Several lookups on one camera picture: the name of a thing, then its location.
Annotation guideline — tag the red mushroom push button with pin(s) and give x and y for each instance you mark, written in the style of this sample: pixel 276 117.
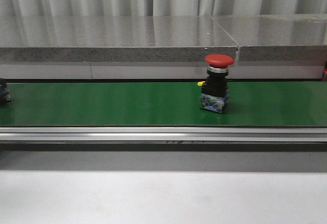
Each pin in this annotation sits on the red mushroom push button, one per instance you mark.
pixel 214 90

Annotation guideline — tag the grey speckled countertop left slab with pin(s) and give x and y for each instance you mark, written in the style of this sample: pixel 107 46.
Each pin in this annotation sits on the grey speckled countertop left slab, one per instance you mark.
pixel 111 39

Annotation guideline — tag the red plastic tray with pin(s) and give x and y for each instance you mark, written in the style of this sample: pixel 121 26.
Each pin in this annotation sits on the red plastic tray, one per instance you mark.
pixel 324 78

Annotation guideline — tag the grey speckled countertop right slab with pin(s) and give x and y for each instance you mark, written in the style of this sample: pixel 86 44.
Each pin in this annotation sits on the grey speckled countertop right slab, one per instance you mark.
pixel 298 39

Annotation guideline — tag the green conveyor belt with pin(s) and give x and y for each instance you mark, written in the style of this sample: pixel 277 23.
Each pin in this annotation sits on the green conveyor belt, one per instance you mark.
pixel 260 116

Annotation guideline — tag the grey speckled countertop slab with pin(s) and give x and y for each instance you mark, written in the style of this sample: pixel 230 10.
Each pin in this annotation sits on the grey speckled countertop slab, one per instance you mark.
pixel 111 39
pixel 298 39

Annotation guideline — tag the dark push button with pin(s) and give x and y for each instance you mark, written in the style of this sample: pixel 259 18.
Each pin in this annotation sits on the dark push button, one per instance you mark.
pixel 4 92

